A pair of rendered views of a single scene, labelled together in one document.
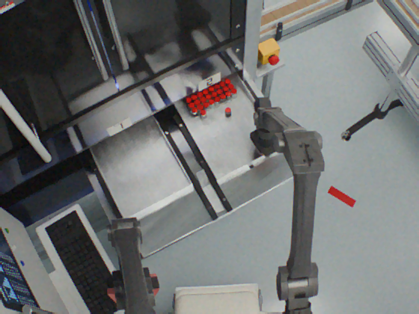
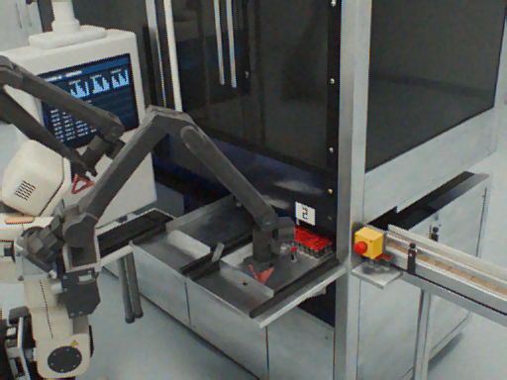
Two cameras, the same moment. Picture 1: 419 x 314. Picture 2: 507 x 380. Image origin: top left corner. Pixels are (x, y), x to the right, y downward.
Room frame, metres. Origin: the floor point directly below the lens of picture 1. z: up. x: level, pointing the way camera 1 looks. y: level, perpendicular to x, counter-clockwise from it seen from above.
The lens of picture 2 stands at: (0.22, -1.67, 1.98)
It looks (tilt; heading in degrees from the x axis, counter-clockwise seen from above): 26 degrees down; 73
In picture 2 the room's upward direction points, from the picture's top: 3 degrees counter-clockwise
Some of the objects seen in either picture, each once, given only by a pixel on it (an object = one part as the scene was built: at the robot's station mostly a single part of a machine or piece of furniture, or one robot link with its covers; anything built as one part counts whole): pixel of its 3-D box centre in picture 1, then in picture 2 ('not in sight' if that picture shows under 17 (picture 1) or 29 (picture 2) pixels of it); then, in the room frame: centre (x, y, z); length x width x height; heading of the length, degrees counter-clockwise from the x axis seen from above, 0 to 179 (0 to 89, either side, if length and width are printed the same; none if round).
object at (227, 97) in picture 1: (214, 103); (299, 245); (0.87, -0.03, 0.90); 0.18 x 0.02 x 0.05; 115
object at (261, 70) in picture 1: (262, 57); (379, 270); (1.07, -0.22, 0.87); 0.14 x 0.13 x 0.02; 26
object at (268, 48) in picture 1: (266, 50); (369, 241); (1.03, -0.23, 0.99); 0.08 x 0.07 x 0.07; 26
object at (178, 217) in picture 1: (189, 158); (240, 251); (0.68, 0.07, 0.87); 0.70 x 0.48 x 0.02; 116
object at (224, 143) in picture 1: (226, 123); (282, 257); (0.79, -0.07, 0.90); 0.34 x 0.26 x 0.04; 25
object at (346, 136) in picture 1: (378, 114); not in sight; (1.17, -0.94, 0.07); 0.50 x 0.08 x 0.14; 116
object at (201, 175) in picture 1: (209, 191); (206, 258); (0.55, 0.00, 0.91); 0.14 x 0.03 x 0.06; 26
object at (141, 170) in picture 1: (136, 161); (222, 222); (0.67, 0.25, 0.90); 0.34 x 0.26 x 0.04; 26
